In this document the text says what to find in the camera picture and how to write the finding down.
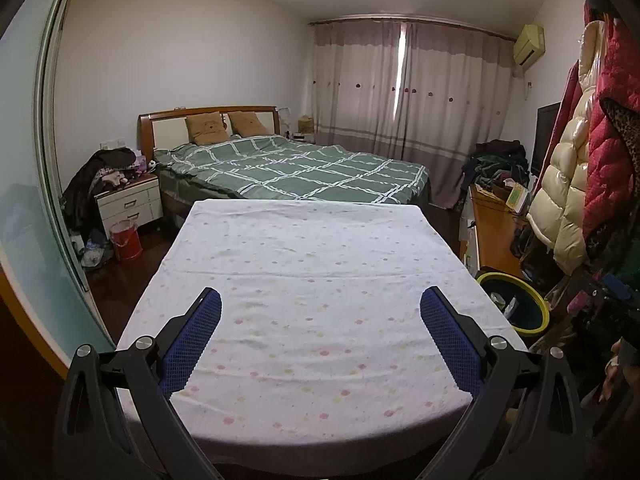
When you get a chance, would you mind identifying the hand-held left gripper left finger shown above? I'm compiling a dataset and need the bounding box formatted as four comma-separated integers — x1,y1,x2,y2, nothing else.
52,287,226,480

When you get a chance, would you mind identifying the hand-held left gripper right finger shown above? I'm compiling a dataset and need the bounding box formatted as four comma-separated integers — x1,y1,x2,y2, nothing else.
419,286,583,480

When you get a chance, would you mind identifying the yellow rim dark bin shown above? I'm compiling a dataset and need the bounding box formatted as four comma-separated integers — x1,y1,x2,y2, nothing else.
475,271,551,337

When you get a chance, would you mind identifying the person's right hand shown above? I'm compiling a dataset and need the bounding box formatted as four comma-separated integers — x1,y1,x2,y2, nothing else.
602,337,640,403

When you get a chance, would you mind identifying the red bucket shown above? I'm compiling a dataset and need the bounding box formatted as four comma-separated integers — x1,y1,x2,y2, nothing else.
110,220,143,261

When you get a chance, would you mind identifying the wooden cabinet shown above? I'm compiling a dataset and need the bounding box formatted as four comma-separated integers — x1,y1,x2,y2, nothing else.
460,185,531,281

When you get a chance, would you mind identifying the cream puffer jacket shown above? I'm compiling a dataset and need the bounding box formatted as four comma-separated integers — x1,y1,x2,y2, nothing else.
526,20,608,276

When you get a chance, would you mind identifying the red quilted jacket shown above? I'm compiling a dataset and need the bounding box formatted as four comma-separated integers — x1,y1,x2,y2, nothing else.
582,2,640,241

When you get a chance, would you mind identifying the pile of plastic bags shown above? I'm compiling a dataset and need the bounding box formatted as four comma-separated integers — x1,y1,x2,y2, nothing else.
70,230,116,268

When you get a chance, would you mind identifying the pale green box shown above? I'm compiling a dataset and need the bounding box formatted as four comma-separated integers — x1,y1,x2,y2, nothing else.
505,182,531,211

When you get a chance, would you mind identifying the white nightstand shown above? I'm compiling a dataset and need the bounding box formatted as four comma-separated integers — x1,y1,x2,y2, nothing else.
96,175,163,233

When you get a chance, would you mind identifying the black television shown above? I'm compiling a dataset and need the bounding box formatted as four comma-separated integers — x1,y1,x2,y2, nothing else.
531,101,562,176

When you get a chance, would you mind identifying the clothes pile on cabinet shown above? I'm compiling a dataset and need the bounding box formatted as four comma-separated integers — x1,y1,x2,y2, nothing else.
462,140,531,196

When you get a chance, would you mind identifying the leopard print scarf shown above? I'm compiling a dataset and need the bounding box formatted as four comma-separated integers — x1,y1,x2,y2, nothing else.
600,97,640,158

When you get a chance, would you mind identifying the dark clothes pile on nightstand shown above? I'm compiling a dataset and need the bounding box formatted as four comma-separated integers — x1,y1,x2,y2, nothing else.
60,147,151,241

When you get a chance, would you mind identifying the green checked duvet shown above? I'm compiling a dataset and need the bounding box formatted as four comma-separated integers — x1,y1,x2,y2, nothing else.
152,135,431,206

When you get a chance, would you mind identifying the glass wardrobe sliding door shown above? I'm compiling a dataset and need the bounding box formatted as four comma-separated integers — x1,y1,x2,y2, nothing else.
0,0,118,361

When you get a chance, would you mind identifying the brown bear pillow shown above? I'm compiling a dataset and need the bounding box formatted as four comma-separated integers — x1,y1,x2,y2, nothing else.
185,112,232,146
228,111,273,137

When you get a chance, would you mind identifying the wooden bed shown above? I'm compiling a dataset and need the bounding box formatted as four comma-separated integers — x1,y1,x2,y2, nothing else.
138,106,432,211

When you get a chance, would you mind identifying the pink and cream curtain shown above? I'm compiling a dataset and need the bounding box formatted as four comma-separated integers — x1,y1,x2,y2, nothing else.
397,20,516,208
311,20,403,161

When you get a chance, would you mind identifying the cream air conditioner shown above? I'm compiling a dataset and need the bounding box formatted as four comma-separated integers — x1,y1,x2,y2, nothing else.
512,24,546,67

